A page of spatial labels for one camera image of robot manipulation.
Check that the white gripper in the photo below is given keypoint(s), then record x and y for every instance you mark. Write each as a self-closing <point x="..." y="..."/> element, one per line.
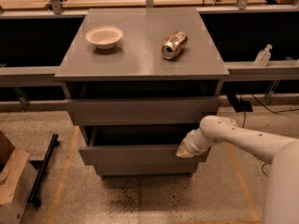
<point x="192" y="144"/>

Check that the grey drawer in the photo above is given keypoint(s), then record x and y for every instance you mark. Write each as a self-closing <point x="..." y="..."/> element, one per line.
<point x="140" y="111"/>
<point x="138" y="145"/>
<point x="145" y="169"/>

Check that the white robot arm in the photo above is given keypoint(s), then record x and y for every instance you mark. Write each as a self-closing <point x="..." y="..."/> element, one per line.
<point x="280" y="152"/>

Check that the grey bottom drawer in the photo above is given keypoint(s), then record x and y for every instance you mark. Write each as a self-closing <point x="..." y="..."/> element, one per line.
<point x="145" y="169"/>

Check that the grey top drawer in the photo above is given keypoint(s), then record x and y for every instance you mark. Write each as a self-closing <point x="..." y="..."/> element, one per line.
<point x="140" y="111"/>

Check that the grey drawer cabinet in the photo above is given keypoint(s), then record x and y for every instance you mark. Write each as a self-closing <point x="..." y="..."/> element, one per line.
<point x="136" y="67"/>

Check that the crushed soda can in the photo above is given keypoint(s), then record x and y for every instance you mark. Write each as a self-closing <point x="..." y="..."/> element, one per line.
<point x="174" y="45"/>

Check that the clear sanitizer bottle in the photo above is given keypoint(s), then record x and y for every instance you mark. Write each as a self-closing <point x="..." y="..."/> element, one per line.
<point x="263" y="56"/>

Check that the white paper bowl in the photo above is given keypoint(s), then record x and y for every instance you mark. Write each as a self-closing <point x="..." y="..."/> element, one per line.
<point x="104" y="37"/>

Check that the black metal bar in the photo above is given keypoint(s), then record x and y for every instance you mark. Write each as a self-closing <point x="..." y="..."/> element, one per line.
<point x="41" y="166"/>

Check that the cardboard box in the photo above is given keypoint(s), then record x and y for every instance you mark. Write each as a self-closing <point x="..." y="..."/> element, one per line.
<point x="17" y="177"/>

